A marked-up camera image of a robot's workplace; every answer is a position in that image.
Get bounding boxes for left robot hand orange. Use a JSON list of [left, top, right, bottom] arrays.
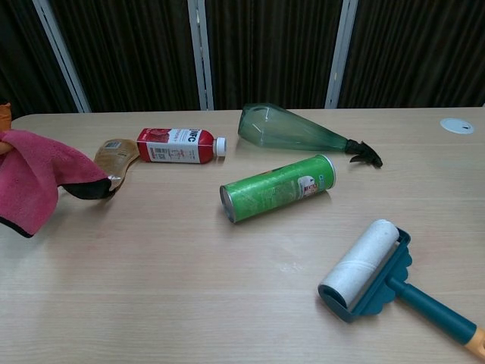
[[0, 101, 13, 155]]

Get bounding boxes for pink cloth with black edge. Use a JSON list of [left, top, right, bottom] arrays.
[[0, 129, 117, 239]]

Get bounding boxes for brown spouted drink pouch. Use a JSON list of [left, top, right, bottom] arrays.
[[93, 138, 140, 192]]

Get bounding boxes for dark pleated curtain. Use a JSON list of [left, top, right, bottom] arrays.
[[0, 0, 485, 118]]

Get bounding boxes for red juice bottle white cap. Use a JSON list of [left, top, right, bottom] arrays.
[[136, 127, 227, 165]]

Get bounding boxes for green transparent spray bottle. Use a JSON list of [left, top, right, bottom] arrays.
[[237, 102, 383, 168]]

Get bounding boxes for green chips can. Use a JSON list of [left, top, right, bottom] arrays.
[[219, 153, 337, 225]]

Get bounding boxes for white partition post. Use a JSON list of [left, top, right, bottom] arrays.
[[324, 0, 359, 110], [32, 0, 92, 114], [188, 0, 214, 111]]

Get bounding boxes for teal lint roller orange handle end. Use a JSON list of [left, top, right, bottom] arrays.
[[317, 218, 485, 357]]

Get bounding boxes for grey round cable grommet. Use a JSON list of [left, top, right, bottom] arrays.
[[440, 117, 475, 135]]

